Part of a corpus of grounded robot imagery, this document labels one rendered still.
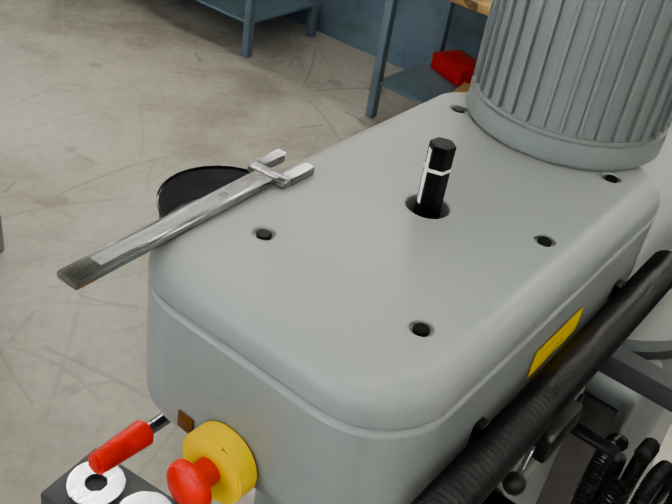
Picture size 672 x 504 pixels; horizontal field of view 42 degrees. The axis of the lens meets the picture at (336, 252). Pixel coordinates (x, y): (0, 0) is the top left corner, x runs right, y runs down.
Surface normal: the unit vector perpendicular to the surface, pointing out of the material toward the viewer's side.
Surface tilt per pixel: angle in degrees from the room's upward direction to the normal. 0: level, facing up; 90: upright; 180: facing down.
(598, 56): 90
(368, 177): 0
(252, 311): 27
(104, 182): 0
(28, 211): 0
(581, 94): 90
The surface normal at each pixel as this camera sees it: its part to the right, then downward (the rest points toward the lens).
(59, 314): 0.14, -0.81
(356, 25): -0.62, 0.37
